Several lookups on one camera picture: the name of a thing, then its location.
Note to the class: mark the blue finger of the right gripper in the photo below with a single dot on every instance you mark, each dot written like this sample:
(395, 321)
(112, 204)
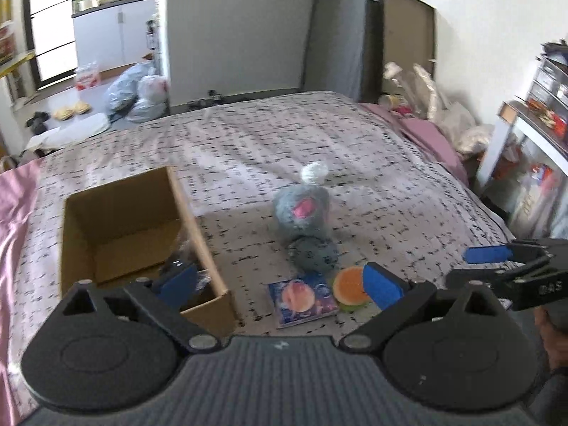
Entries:
(488, 254)

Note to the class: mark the grey-blue garbage bag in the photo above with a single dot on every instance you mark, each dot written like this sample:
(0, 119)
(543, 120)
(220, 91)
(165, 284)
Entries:
(122, 94)

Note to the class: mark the brown cardboard sheet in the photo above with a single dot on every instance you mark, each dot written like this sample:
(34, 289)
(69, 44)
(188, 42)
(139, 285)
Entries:
(399, 31)

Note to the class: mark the right yellow slipper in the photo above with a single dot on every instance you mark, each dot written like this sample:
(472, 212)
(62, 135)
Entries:
(82, 107)

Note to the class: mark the black framed glass door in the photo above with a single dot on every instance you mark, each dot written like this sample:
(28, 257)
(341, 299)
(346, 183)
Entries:
(50, 34)

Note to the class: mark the pink pillow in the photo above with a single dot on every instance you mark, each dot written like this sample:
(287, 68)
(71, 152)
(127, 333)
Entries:
(426, 136)

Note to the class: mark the person's right hand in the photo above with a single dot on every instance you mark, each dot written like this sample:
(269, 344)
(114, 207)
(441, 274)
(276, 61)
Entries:
(554, 341)

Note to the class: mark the white kitchen cabinet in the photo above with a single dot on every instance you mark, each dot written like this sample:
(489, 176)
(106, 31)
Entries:
(113, 35)

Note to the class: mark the black slippers pair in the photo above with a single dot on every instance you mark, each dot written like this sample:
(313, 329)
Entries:
(36, 124)

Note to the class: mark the yellow slipper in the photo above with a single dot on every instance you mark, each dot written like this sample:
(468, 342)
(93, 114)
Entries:
(82, 107)
(63, 114)

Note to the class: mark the brown cardboard box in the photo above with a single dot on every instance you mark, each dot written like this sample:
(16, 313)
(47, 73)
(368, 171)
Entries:
(117, 232)

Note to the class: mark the white red plastic bag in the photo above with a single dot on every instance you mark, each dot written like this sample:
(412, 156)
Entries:
(153, 98)

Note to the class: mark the white shelf unit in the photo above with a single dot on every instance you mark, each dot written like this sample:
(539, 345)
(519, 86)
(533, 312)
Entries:
(523, 173)

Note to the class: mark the orange burger squishy toy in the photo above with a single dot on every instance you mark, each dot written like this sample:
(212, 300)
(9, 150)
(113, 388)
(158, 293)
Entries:
(348, 288)

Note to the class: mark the patterned white bed cover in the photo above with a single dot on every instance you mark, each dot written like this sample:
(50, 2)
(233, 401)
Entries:
(390, 202)

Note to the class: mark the white floor mat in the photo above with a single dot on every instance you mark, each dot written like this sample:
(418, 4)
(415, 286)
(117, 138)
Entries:
(76, 132)

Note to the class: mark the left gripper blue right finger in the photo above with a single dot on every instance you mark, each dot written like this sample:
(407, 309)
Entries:
(401, 304)

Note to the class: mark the red white bottle pack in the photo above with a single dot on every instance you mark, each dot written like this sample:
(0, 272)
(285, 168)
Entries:
(87, 76)

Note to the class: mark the white soft ball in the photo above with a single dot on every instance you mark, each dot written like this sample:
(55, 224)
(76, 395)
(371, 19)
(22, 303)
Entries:
(314, 173)

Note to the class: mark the grey pink plush mouse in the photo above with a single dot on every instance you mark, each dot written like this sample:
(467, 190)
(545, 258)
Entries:
(301, 210)

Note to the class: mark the pink bed sheet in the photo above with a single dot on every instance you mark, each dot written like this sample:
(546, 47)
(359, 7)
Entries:
(18, 194)

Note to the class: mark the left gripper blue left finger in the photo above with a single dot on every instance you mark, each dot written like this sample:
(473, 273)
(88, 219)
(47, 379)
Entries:
(160, 302)

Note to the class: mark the left yellow slipper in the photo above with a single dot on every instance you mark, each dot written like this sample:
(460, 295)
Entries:
(63, 114)

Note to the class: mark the small grey-green plush ball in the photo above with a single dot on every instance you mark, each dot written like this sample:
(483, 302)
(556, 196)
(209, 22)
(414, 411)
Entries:
(310, 254)

